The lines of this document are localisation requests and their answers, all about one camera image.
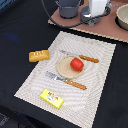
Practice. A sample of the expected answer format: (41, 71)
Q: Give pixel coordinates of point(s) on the beige bowl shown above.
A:
(122, 15)

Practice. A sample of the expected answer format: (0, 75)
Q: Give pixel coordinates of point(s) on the wooden handled fork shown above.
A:
(67, 81)

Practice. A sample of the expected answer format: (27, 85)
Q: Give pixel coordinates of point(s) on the yellow butter box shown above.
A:
(52, 98)

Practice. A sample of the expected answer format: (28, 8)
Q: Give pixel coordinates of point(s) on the round wooden plate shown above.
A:
(65, 70)

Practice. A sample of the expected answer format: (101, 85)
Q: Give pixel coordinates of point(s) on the woven beige placemat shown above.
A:
(79, 105)

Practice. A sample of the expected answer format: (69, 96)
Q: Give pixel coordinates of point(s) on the grey cooking pot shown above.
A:
(68, 8)

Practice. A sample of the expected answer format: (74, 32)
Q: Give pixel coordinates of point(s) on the orange bread loaf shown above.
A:
(39, 56)

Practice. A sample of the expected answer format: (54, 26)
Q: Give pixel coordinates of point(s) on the red tomato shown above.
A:
(77, 64)

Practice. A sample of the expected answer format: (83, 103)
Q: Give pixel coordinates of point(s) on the grey saucepan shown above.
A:
(86, 17)

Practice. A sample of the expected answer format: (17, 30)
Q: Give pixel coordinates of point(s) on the pink toy stove board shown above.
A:
(106, 27)

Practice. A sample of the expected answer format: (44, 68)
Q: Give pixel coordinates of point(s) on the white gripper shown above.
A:
(97, 10)

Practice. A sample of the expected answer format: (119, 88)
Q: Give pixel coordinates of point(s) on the wooden handled knife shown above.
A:
(81, 56)

